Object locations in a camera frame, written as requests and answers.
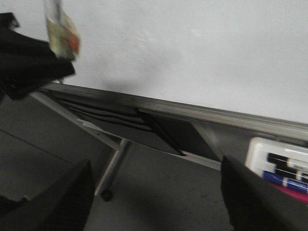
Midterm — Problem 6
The black capped whiteboard marker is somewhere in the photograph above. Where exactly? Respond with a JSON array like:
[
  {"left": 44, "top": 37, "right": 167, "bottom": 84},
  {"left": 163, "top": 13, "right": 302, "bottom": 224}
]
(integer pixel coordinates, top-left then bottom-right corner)
[{"left": 267, "top": 153, "right": 308, "bottom": 170}]

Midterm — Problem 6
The taped black whiteboard marker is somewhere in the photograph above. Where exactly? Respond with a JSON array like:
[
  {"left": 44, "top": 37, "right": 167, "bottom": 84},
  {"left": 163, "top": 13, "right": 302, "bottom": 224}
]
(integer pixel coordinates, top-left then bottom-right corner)
[{"left": 44, "top": 0, "right": 81, "bottom": 61}]

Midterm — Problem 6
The white plastic marker tray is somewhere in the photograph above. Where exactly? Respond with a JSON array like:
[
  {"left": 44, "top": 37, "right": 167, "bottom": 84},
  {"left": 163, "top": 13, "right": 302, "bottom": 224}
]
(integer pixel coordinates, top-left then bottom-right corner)
[{"left": 245, "top": 137, "right": 308, "bottom": 184}]

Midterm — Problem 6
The black caster wheel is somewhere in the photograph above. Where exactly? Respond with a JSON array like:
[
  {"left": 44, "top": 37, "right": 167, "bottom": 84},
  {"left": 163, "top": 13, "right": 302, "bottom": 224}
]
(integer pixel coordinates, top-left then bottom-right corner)
[{"left": 101, "top": 189, "right": 113, "bottom": 202}]

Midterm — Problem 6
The blue capped whiteboard marker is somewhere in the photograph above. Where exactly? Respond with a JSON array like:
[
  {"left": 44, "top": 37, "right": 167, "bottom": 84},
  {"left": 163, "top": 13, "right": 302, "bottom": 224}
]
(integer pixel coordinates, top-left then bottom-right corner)
[{"left": 262, "top": 171, "right": 308, "bottom": 194}]

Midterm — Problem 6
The white whiteboard with aluminium frame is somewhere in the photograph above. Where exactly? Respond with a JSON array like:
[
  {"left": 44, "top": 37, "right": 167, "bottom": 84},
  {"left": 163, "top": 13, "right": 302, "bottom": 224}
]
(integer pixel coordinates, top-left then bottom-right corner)
[{"left": 14, "top": 0, "right": 308, "bottom": 140}]

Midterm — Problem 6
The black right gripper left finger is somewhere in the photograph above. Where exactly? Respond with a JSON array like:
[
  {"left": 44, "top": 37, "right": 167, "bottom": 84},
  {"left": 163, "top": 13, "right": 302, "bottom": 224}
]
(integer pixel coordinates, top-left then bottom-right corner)
[{"left": 0, "top": 160, "right": 94, "bottom": 231}]

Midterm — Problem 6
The pink eraser strip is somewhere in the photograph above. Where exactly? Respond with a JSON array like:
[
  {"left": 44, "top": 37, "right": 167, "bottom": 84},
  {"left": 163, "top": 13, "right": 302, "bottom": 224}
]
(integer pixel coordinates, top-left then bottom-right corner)
[{"left": 271, "top": 183, "right": 308, "bottom": 205}]

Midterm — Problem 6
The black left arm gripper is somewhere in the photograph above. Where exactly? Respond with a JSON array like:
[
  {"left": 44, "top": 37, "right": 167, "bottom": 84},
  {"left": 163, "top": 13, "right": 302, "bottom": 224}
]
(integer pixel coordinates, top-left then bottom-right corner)
[{"left": 0, "top": 12, "right": 75, "bottom": 100}]

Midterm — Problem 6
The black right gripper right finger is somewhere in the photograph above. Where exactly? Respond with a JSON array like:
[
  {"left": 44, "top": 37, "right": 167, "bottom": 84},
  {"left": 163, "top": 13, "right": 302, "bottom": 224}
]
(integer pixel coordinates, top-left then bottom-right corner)
[{"left": 221, "top": 156, "right": 308, "bottom": 231}]

